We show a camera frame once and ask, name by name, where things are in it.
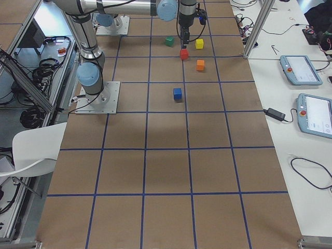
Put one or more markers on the red wooden block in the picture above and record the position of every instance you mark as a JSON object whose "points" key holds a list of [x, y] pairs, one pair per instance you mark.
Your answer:
{"points": [[184, 54]]}

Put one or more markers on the lower teach pendant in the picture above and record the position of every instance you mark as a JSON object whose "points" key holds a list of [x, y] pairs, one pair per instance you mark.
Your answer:
{"points": [[314, 115]]}

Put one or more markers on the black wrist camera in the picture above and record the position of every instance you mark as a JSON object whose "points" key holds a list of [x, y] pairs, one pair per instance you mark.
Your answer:
{"points": [[202, 15]]}

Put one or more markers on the teach pendant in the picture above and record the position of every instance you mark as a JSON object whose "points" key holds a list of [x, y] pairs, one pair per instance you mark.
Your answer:
{"points": [[314, 115], [299, 70]]}

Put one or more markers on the black power adapter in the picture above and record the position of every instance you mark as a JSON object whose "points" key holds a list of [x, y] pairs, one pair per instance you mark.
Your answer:
{"points": [[275, 114]]}

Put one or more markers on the yellow wooden block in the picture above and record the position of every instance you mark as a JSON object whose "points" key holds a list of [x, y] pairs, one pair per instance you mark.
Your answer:
{"points": [[199, 44]]}

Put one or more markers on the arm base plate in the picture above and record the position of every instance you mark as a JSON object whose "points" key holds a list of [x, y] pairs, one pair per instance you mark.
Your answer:
{"points": [[105, 103], [119, 27]]}

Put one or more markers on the upper teach pendant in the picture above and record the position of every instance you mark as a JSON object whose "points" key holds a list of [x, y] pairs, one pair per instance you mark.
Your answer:
{"points": [[299, 70]]}

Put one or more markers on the aluminium frame post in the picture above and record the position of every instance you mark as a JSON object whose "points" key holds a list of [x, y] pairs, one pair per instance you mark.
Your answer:
{"points": [[261, 18]]}

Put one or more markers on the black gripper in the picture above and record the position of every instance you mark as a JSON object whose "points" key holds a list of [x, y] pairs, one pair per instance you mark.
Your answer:
{"points": [[185, 23]]}

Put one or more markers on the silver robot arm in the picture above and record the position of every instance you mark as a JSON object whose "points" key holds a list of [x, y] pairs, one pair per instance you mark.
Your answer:
{"points": [[90, 72], [183, 11]]}

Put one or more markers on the green wooden block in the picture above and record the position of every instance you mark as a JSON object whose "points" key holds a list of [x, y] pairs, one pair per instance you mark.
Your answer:
{"points": [[169, 41]]}

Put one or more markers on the orange wooden block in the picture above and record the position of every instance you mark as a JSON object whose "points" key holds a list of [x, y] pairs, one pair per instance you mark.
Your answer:
{"points": [[200, 65]]}

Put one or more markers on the white chair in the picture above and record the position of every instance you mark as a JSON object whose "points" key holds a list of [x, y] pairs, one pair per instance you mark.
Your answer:
{"points": [[35, 151]]}

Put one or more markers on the blue wooden block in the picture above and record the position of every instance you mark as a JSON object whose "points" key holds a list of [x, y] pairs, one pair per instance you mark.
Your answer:
{"points": [[177, 94]]}

